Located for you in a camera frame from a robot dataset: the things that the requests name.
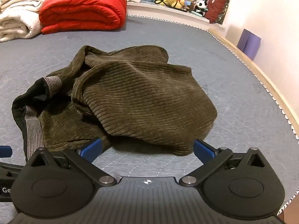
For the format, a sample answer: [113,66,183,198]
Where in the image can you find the olive corduroy pants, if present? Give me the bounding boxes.
[12,45,218,162]

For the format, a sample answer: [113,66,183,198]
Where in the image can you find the purple yoga mat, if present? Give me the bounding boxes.
[237,29,261,61]

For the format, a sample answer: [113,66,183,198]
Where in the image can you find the cream folded blanket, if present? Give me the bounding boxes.
[0,0,56,42]

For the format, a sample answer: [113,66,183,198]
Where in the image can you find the white window sill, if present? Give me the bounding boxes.
[127,0,226,29]

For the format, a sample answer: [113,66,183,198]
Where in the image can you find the panda plush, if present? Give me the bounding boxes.
[195,0,209,17]

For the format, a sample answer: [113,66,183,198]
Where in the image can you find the red folded quilt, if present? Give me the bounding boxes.
[38,0,128,34]

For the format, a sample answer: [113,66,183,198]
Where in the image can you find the grey mattress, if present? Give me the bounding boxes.
[0,15,299,224]

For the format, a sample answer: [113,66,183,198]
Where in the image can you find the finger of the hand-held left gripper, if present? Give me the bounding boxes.
[0,146,13,158]
[0,162,25,170]

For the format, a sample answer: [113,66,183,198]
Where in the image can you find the wooden bed frame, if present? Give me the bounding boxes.
[209,29,299,141]

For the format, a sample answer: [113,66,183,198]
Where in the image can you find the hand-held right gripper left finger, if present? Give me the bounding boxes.
[27,138,117,187]

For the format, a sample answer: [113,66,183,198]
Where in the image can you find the dark red cushion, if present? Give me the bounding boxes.
[205,0,230,24]

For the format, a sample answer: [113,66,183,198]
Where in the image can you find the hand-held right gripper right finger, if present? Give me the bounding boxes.
[179,139,272,187]

